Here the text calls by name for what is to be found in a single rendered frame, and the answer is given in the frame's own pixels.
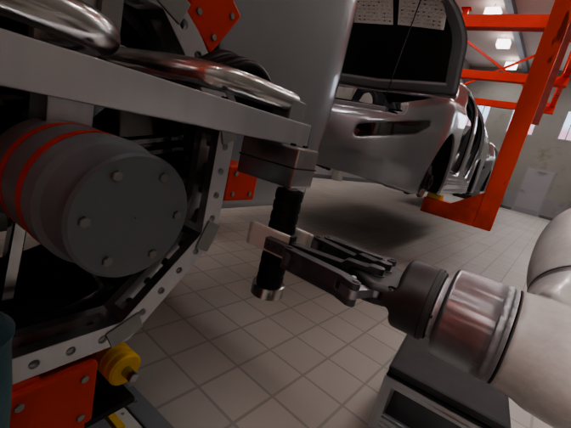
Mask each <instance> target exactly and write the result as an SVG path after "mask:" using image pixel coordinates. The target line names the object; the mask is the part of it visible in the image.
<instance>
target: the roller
mask: <svg viewBox="0 0 571 428"><path fill-rule="evenodd" d="M91 356H92V357H93V358H94V359H95V360H96V361H97V363H98V368H97V370H98V371H99V372H100V373H101V374H102V375H103V376H104V377H105V378H106V379H107V380H108V381H109V383H110V384H111V385H113V386H119V385H122V384H124V383H126V382H127V381H128V382H129V383H133V382H135V381H136V380H137V379H138V377H139V375H138V374H137V373H136V372H137V371H138V369H139V366H140V362H141V360H140V356H139V355H138V354H137V353H136V352H134V350H132V349H131V348H130V347H129V346H128V345H127V344H126V343H125V342H122V343H120V344H118V345H117V346H115V347H114V348H111V347H108V348H106V349H104V350H102V351H99V352H96V353H93V354H91Z"/></svg>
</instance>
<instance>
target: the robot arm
mask: <svg viewBox="0 0 571 428"><path fill-rule="evenodd" d="M246 242H247V243H249V244H251V245H254V246H256V247H258V248H260V249H262V250H264V251H267V252H269V253H271V254H273V255H275V256H277V257H279V258H281V259H282V260H281V264H280V267H281V268H283V269H285V270H286V271H288V272H290V273H292V274H294V275H296V276H297V277H299V278H301V279H303V280H305V281H307V282H309V283H310V284H313V285H315V286H316V287H318V288H320V289H322V290H324V291H326V292H327V293H329V294H331V295H333V296H334V297H335V298H336V299H338V300H339V301H340V302H341V303H343V304H344V305H346V306H348V307H354V305H355V302H356V300H357V299H361V300H364V301H367V302H369V303H372V304H376V305H378V306H381V307H385V308H386V309H387V310H388V316H387V319H388V322H389V324H390V325H391V326H392V327H394V328H395V329H398V330H400V331H402V332H404V333H405V334H407V335H410V336H412V337H414V338H416V339H417V340H420V339H424V337H425V336H426V337H427V338H429V341H428V344H427V350H428V352H429V353H430V354H432V355H433V356H435V357H437V358H440V359H442V360H444V361H445V362H447V363H450V364H452V365H453V366H455V367H456V368H458V369H461V370H463V371H465V372H467V373H468V374H470V375H472V376H473V377H474V378H476V379H478V380H483V381H485V382H487V383H488V384H490V385H491V386H493V387H494V388H496V389H498V390H499V391H501V392H503V393H504V394H505V395H507V396H508V397H509V398H510V399H511V400H512V401H513V402H515V403H516V404H517V405H518V406H519V407H520V408H522V409H523V410H525V411H526V412H528V413H529V414H532V415H533V416H534V417H536V418H537V419H539V420H541V421H543V422H544V423H546V424H548V425H549V426H551V427H553V428H571V208H569V209H567V210H566V211H563V212H562V213H560V214H558V215H557V216H556V217H554V218H553V219H552V220H551V221H550V222H549V223H548V224H547V225H546V227H545V228H544V229H543V231H542V232H541V234H540V236H539V238H538V239H537V241H536V243H535V246H534V249H533V251H532V254H531V257H530V260H529V265H528V271H527V278H526V283H527V292H525V291H522V290H518V289H516V288H515V287H513V286H510V285H505V284H502V283H499V282H496V281H494V280H492V279H487V278H485V277H483V276H480V275H477V274H475V273H471V272H468V271H467V270H464V269H461V270H458V271H457V272H456V274H455V276H454V278H453V279H450V278H448V277H449V274H448V273H446V270H443V269H442V268H439V267H435V266H433V265H430V264H428V263H425V262H422V261H419V260H414V261H412V262H411V263H410V264H409V265H408V266H407V267H406V269H405V270H404V271H401V270H400V269H398V268H396V267H395V266H396V263H397V260H395V259H394V258H390V257H387V256H381V255H378V254H376V253H374V252H371V251H368V250H365V249H362V248H359V247H358V246H355V245H351V244H349V243H346V242H344V241H341V240H339V239H335V238H332V237H331V236H329V235H326V236H325V237H324V238H322V237H320V236H318V235H317V236H313V235H312V234H311V233H308V232H306V231H303V230H301V229H299V228H296V230H295V233H294V235H292V236H290V235H288V234H284V233H282V232H281V231H278V230H276V229H273V228H271V227H268V226H266V225H263V224H261V223H260V222H256V221H251V222H250V227H249V231H248V235H247V239H246Z"/></svg>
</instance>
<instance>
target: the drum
mask: <svg viewBox="0 0 571 428"><path fill-rule="evenodd" d="M0 210H2V211H3V212H4V213H5V214H7V215H8V216H9V217H10V218H11V219H12V220H13V221H14V222H16V223H17V224H18V225H19V226H20V227H21V228H23V229H24V230H25V231H26V232H27V233H28V234H29V235H30V236H31V237H33V238H34V239H35V240H36V241H37V242H39V243H40V244H41V245H42V246H44V247H45V248H47V249H48V250H49V251H50V252H52V253H53V254H54V255H56V256H57V257H59V258H61V259H63V260H66V261H68V262H73V263H75V264H77V265H78V266H79V267H80V268H82V269H84V270H85V271H87V272H89V273H92V274H94V275H98V276H101V277H107V278H119V277H124V276H128V275H131V274H135V273H138V272H140V271H142V270H144V269H146V268H148V267H149V266H151V265H152V264H154V263H155V262H157V261H158V260H159V259H160V258H162V257H163V256H164V255H165V254H166V253H167V252H168V250H169V249H170V248H171V247H172V245H173V244H174V242H175V241H176V239H177V237H178V236H179V234H180V232H181V229H182V227H183V225H184V220H185V217H186V211H187V194H186V190H185V187H184V183H183V180H182V178H181V177H180V176H179V174H178V172H177V171H176V170H175V168H173V167H172V166H171V165H170V164H169V163H168V162H166V161H165V160H163V159H162V158H160V157H158V156H155V155H152V154H151V153H150V152H149V151H148V150H147V149H145V148H144V147H142V146H141V145H139V144H136V143H135V142H133V141H130V140H127V139H125V138H122V137H119V136H116V135H114V134H112V133H109V132H104V131H101V130H99V129H97V128H94V127H91V126H88V125H85V124H82V123H79V122H74V121H62V120H60V121H43V120H40V119H38V118H32V119H30V120H26V121H22V122H20V123H18V124H16V125H14V126H12V127H11V128H9V129H8V130H7V131H5V132H4V133H2V134H1V135H0Z"/></svg>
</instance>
